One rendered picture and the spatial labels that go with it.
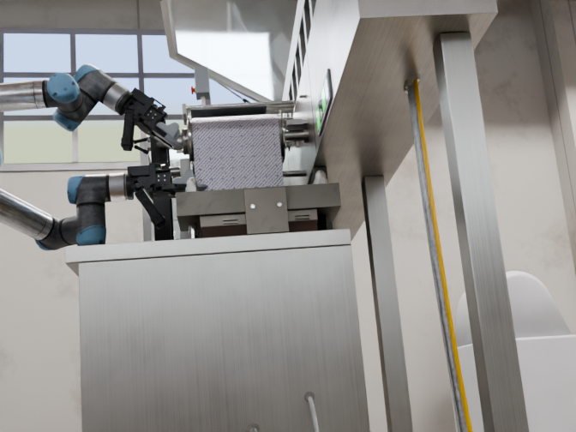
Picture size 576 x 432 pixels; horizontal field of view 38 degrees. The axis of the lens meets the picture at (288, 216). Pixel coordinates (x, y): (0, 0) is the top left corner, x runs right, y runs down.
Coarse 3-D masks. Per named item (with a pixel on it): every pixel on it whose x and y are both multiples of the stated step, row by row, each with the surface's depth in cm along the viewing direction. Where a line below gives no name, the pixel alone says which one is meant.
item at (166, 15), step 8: (160, 0) 290; (168, 0) 290; (168, 8) 294; (168, 16) 300; (168, 24) 307; (168, 32) 313; (168, 40) 321; (168, 48) 328; (176, 56) 333; (184, 64) 335; (192, 64) 333; (208, 72) 332; (216, 80) 333; (224, 80) 332; (232, 88) 333; (240, 88) 332; (240, 96) 335; (248, 96) 333; (256, 96) 331
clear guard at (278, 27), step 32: (192, 0) 282; (224, 0) 271; (256, 0) 260; (288, 0) 251; (192, 32) 306; (224, 32) 293; (256, 32) 280; (288, 32) 269; (224, 64) 319; (256, 64) 304
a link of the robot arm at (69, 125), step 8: (80, 88) 233; (88, 96) 233; (88, 104) 234; (96, 104) 237; (56, 112) 232; (64, 112) 227; (72, 112) 227; (80, 112) 230; (88, 112) 235; (56, 120) 233; (64, 120) 231; (72, 120) 232; (80, 120) 233; (64, 128) 235; (72, 128) 232
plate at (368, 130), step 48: (336, 0) 171; (384, 0) 148; (432, 0) 148; (480, 0) 149; (336, 48) 175; (384, 48) 159; (432, 48) 161; (336, 96) 181; (384, 96) 183; (432, 96) 185; (336, 144) 212; (384, 144) 215
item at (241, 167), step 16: (208, 160) 226; (224, 160) 226; (240, 160) 226; (256, 160) 227; (272, 160) 227; (208, 176) 225; (224, 176) 225; (240, 176) 225; (256, 176) 226; (272, 176) 226
